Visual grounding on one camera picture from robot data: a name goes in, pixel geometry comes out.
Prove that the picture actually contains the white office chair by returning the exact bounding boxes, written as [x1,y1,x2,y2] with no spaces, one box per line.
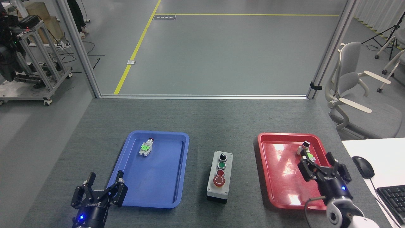
[376,49,405,93]

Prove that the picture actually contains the aluminium frame cart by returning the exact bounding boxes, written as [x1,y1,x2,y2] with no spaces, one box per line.
[0,20,73,106]

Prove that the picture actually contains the silver aluminium post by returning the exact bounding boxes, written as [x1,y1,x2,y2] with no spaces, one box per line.
[56,0,102,98]
[306,0,358,99]

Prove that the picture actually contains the grey office chair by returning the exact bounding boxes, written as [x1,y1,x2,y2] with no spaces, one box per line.
[325,42,403,140]

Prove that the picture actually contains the white desk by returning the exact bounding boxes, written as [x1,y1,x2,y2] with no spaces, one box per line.
[341,137,405,228]

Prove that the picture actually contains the black computer mouse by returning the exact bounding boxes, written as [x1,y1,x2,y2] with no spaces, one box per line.
[352,156,375,179]

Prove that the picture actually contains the grey control box with buttons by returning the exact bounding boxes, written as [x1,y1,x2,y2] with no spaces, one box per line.
[206,150,234,204]

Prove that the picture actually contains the blue plastic tray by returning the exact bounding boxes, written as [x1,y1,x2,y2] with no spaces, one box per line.
[108,130,190,209]

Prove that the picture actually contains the black keyboard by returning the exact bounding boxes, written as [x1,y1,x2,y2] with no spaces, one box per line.
[376,185,405,225]

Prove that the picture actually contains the black tripod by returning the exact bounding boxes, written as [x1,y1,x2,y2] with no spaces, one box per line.
[361,12,405,60]

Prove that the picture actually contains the red push button green block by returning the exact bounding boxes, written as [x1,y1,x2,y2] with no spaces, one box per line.
[139,137,155,157]

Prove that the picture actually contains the red plastic tray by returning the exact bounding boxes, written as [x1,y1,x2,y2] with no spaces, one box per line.
[257,132,333,210]

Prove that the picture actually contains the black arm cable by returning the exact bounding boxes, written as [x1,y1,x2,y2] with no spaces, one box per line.
[304,196,327,228]

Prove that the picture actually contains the black machine on cart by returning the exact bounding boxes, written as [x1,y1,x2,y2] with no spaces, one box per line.
[0,6,29,83]

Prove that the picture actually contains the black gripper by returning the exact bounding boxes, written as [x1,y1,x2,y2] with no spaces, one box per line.
[70,170,129,228]
[297,149,353,202]

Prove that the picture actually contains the black selector switch white block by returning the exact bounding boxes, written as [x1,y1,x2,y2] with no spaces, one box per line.
[297,141,311,155]

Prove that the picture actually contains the cardboard box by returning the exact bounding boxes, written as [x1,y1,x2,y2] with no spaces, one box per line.
[17,2,65,45]

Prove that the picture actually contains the silver aluminium rail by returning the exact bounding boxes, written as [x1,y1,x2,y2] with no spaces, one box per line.
[100,94,308,100]

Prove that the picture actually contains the white curtain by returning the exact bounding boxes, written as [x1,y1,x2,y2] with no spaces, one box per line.
[352,0,405,33]

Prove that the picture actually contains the black mouse cable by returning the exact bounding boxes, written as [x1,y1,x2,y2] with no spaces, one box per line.
[369,177,402,228]

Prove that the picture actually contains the black floor cable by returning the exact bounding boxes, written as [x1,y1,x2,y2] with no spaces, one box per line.
[59,41,105,71]

